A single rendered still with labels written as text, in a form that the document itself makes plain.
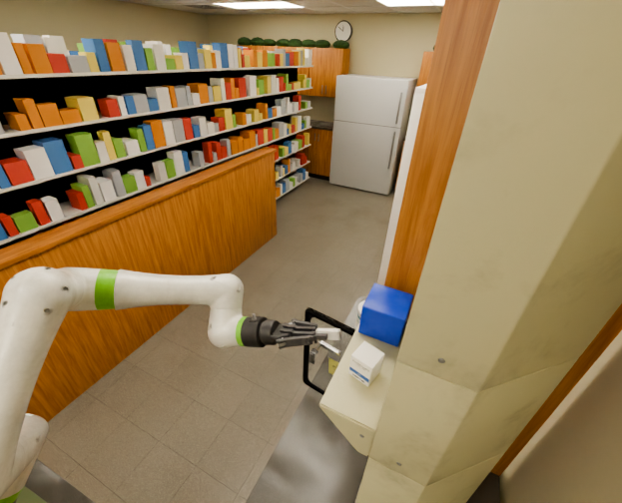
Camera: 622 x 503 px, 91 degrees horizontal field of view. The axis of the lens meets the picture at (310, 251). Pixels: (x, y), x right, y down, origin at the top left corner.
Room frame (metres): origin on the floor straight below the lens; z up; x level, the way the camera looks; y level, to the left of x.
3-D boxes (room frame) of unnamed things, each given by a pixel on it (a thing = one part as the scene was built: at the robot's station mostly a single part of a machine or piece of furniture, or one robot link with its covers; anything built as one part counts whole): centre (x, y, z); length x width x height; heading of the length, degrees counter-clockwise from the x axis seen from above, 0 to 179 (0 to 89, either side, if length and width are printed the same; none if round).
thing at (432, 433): (0.39, -0.31, 1.33); 0.32 x 0.25 x 0.77; 155
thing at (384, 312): (0.56, -0.19, 1.56); 0.10 x 0.10 x 0.09; 65
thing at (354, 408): (0.46, -0.15, 1.46); 0.32 x 0.11 x 0.10; 155
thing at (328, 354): (0.67, -0.12, 1.19); 0.30 x 0.01 x 0.40; 58
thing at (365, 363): (0.42, -0.13, 1.54); 0.05 x 0.05 x 0.06; 50
